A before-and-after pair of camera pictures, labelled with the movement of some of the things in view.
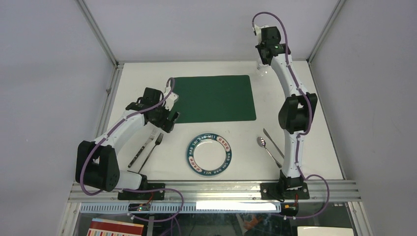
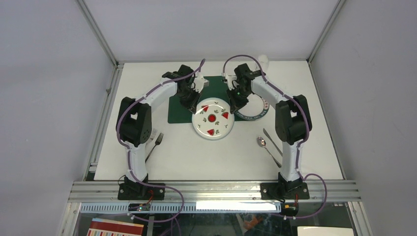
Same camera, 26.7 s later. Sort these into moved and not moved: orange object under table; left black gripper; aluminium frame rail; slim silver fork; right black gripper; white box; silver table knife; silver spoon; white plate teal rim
Moved: white plate teal rim; right black gripper; left black gripper
Not moved: white box; slim silver fork; aluminium frame rail; silver spoon; orange object under table; silver table knife
